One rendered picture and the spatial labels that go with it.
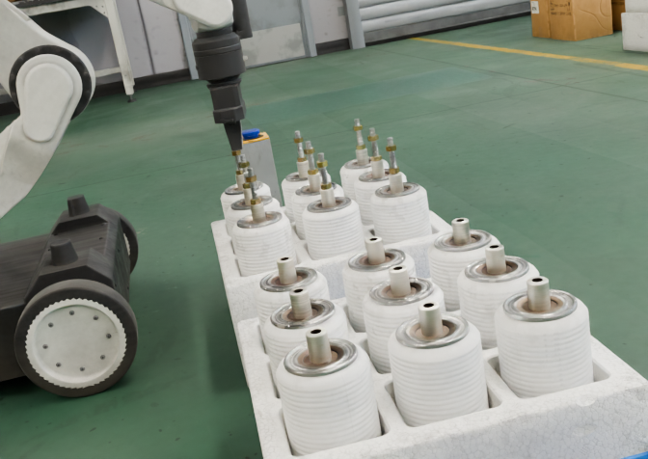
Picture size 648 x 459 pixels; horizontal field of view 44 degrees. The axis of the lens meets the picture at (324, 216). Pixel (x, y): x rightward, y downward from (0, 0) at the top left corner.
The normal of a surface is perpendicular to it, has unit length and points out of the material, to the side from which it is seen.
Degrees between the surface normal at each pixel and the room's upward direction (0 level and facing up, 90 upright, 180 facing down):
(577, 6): 90
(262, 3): 90
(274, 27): 90
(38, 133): 90
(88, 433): 0
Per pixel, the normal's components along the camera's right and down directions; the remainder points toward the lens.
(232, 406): -0.17, -0.94
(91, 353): 0.22, 0.25
